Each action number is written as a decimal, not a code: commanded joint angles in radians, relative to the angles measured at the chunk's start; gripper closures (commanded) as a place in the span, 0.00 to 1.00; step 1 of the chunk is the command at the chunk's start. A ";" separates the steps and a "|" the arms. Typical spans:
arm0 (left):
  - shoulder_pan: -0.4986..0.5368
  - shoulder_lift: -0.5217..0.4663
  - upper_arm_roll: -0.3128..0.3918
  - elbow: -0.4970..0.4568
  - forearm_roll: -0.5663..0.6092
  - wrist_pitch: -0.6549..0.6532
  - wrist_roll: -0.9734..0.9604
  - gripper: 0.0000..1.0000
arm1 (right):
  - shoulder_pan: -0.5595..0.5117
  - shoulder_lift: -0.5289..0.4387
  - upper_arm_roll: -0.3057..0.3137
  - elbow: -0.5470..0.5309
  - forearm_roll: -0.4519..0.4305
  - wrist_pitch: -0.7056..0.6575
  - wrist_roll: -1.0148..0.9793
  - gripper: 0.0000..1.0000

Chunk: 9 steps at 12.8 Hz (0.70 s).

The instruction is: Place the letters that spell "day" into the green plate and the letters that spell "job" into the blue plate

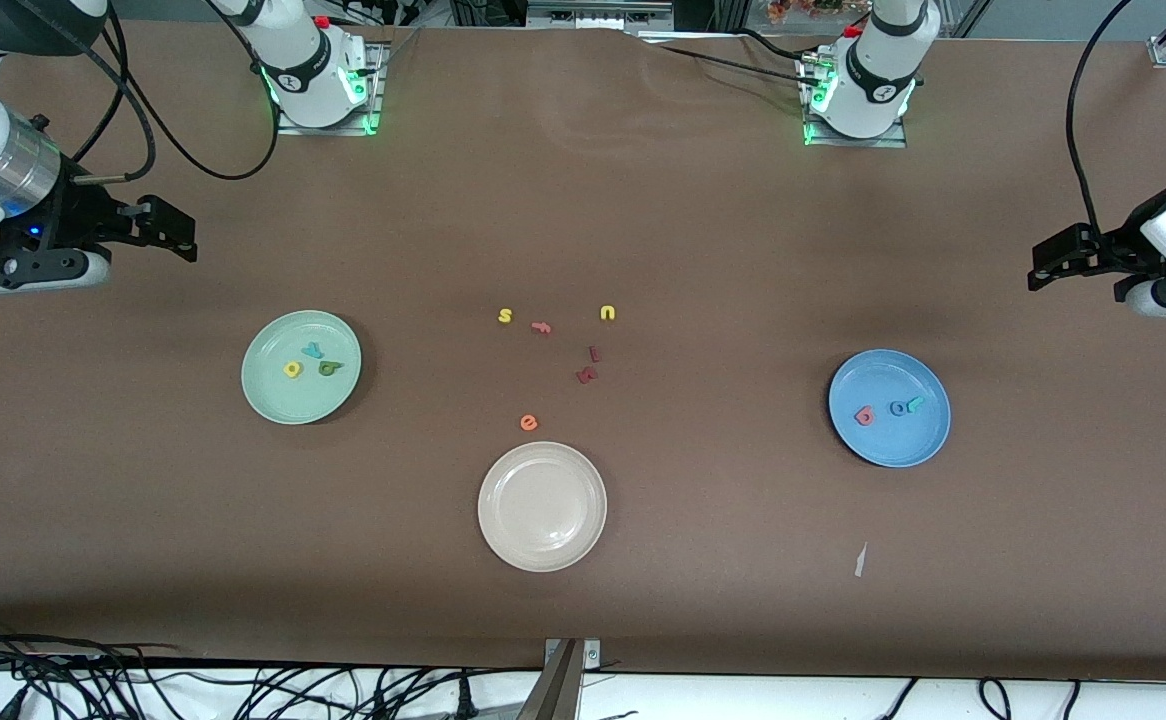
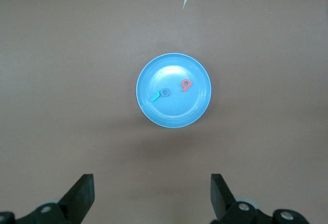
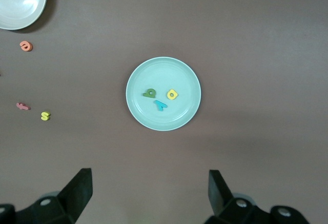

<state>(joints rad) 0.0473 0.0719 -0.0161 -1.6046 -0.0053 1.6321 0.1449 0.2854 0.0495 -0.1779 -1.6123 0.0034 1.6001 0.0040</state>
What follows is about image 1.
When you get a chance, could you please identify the tangled black floor cables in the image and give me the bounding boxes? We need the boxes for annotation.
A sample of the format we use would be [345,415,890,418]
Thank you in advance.
[0,618,544,720]

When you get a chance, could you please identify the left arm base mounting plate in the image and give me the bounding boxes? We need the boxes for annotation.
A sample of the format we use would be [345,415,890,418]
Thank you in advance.
[801,55,909,150]

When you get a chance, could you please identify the blue plate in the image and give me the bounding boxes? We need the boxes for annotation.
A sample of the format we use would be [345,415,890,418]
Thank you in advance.
[828,348,952,469]

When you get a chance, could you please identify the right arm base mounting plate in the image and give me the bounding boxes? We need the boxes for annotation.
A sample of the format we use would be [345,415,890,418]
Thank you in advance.
[276,40,385,137]

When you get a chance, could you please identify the dark metal frame beam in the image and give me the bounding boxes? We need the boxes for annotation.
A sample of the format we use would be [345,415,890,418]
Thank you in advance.
[515,640,584,720]

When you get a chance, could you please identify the brown table cover sheet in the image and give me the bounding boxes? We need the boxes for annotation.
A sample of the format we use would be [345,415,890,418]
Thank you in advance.
[0,18,1166,683]

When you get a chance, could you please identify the orange artificial flowers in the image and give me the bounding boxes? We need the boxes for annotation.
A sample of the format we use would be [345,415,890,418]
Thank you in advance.
[768,0,849,24]

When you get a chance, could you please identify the black base power cable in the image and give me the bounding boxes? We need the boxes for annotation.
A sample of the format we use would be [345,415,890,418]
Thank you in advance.
[643,30,829,91]

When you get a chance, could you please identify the grey metal box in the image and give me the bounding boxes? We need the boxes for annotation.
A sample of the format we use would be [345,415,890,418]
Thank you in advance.
[527,0,675,31]

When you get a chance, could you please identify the silver corner bracket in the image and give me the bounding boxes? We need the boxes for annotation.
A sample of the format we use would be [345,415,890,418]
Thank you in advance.
[544,638,601,670]

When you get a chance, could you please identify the green plate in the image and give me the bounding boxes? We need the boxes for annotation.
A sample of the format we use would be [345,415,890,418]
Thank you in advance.
[241,310,363,426]

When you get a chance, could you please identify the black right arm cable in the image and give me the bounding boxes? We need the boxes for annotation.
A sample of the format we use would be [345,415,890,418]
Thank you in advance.
[68,0,282,187]

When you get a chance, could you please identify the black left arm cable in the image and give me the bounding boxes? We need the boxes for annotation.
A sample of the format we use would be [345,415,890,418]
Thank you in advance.
[1065,0,1136,237]

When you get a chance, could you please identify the beige plate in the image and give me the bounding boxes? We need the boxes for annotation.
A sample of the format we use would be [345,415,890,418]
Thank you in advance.
[477,441,608,573]

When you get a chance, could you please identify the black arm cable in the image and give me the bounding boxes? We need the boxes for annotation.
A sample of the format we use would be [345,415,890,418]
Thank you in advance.
[68,0,282,187]
[1065,0,1136,237]

